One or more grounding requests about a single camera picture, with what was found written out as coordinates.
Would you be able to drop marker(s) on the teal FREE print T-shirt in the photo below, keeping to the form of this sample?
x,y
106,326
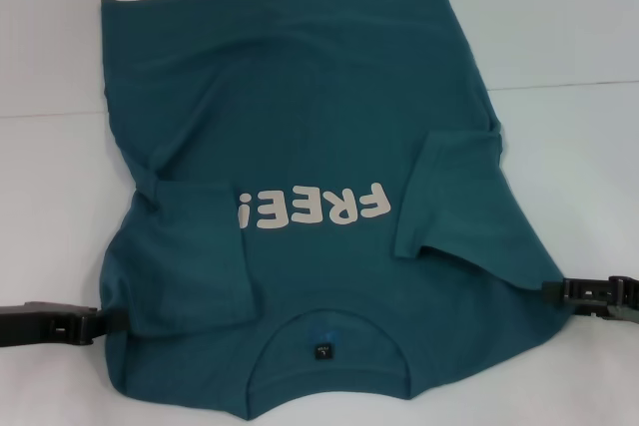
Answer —
x,y
309,97

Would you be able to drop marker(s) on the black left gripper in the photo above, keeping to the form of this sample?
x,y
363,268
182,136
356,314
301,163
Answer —
x,y
35,323

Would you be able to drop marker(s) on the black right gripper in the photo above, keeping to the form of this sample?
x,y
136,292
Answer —
x,y
626,298

